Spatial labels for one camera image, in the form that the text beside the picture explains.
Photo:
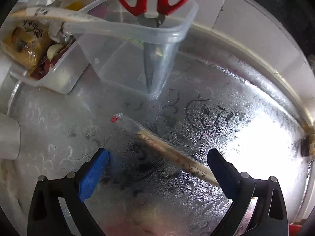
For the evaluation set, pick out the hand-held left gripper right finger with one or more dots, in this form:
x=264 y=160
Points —
x=224 y=174

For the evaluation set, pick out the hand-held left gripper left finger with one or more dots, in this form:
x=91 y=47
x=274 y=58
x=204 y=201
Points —
x=93 y=174

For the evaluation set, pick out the plastic wooden chopsticks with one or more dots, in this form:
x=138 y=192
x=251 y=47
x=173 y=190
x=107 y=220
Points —
x=172 y=152

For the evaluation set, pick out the small jar with label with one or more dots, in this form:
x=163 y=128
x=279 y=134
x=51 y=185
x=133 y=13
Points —
x=308 y=147

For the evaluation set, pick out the white pipe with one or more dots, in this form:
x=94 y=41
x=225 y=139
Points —
x=8 y=137

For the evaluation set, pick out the white plastic bin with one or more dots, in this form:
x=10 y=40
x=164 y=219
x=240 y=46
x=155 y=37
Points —
x=61 y=81

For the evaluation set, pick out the clear plastic container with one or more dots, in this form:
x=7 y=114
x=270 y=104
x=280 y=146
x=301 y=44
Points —
x=128 y=61

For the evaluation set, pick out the red food packet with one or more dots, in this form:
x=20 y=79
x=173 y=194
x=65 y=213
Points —
x=45 y=66

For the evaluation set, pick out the garlic clove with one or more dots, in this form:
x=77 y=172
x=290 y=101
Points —
x=53 y=51

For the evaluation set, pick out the crumpled foil bag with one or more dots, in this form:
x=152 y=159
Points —
x=60 y=35

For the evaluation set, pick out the yellow snack packet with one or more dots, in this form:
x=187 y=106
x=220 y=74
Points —
x=24 y=41

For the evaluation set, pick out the paper wrapped chopsticks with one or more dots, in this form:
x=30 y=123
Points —
x=73 y=17

